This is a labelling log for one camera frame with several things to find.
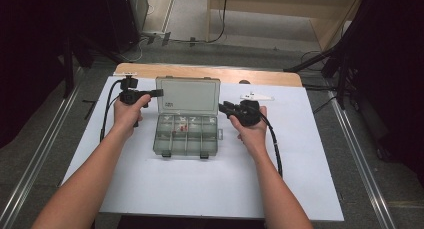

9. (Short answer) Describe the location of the person's right hand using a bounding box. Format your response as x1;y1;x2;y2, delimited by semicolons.
228;105;269;159

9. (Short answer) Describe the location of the person's left hand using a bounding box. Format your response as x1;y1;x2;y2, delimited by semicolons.
113;94;153;139

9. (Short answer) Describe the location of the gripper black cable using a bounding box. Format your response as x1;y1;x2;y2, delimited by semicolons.
258;109;284;179
99;78;123;143

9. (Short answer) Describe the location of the transparent grey compartment box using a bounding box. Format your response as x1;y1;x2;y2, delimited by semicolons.
152;76;224;160

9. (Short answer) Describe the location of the dark computer cabinet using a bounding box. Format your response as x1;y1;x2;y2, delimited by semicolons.
99;0;150;54

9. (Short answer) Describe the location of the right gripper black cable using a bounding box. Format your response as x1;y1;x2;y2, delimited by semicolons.
258;109;284;179

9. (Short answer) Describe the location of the black tripod stand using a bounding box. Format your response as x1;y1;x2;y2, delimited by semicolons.
283;28;363;111

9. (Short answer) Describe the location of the black upright stand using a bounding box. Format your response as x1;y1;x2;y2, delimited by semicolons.
61;38;76;99

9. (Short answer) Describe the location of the wooden table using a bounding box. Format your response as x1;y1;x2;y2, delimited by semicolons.
114;62;304;88

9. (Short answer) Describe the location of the metal floor rail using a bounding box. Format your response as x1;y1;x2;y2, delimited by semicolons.
0;68;85;229
328;88;398;229

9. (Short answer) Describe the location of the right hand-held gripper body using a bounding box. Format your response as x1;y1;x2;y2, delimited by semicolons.
229;91;275;128

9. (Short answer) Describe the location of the light wooden cabinet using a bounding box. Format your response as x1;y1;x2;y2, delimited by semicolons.
206;0;368;51

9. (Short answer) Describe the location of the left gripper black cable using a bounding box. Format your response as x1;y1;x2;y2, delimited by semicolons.
99;78;123;143

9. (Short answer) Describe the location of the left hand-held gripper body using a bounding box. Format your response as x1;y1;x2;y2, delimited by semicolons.
113;71;150;106

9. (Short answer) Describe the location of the power strip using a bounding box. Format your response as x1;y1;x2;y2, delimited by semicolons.
141;30;173;46

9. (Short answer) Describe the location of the black hanging power cable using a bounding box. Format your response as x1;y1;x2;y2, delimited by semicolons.
205;0;231;44

